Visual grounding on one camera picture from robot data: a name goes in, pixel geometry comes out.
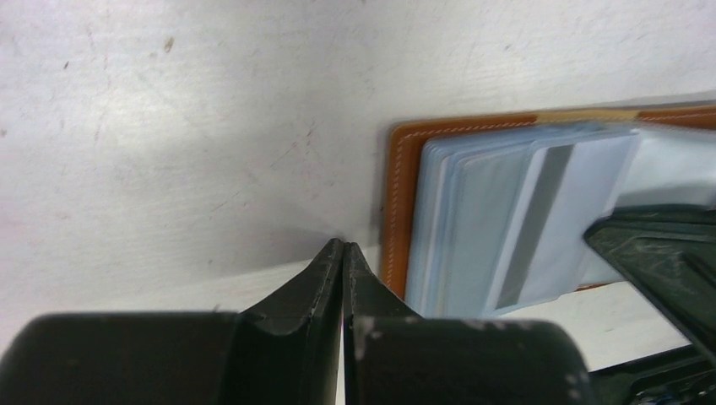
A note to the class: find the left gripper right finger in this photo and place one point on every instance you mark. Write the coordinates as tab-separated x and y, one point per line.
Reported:
394	356

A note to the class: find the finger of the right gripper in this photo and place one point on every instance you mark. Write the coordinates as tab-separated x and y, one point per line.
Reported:
667	253

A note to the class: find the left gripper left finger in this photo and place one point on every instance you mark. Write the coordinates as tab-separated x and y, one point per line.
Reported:
282	350

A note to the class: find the brown leather card holder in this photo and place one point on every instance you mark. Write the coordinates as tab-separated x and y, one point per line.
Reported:
458	189

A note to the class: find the white card magnetic stripe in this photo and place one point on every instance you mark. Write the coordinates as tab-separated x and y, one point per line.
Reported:
577	184

